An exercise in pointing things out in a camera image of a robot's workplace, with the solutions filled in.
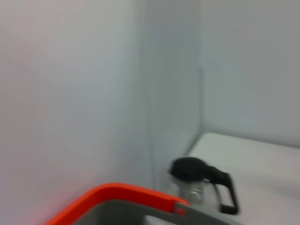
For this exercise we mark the grey-green perforated storage bin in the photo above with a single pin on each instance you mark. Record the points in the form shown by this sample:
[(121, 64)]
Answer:
[(140, 213)]

